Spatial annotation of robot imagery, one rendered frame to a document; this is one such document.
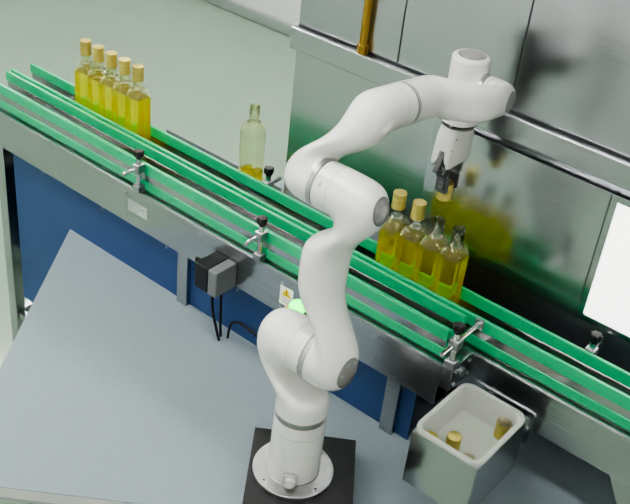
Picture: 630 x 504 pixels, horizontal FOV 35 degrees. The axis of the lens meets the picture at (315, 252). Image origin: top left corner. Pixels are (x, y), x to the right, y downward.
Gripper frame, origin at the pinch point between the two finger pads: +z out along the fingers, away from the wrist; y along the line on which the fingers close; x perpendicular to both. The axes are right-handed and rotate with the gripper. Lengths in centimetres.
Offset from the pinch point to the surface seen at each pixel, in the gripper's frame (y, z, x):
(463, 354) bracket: 9.1, 35.9, 18.0
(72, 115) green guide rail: 7, 30, -127
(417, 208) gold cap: 2.0, 9.0, -5.3
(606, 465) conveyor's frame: 6, 47, 57
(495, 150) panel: -11.8, -6.0, 4.6
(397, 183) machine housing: -14.6, 16.0, -22.1
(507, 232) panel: -11.8, 13.2, 12.4
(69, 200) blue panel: 15, 55, -121
